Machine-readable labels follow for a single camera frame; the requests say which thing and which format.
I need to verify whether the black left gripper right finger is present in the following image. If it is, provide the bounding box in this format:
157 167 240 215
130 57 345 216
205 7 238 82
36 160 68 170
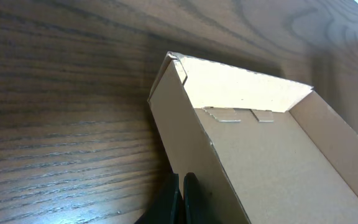
183 172 221 224

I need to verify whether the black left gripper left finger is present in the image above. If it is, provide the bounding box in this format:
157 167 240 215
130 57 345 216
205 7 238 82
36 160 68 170
135 174 180 224

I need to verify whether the open cardboard box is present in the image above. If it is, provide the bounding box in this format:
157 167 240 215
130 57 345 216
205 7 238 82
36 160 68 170
148 52 358 223

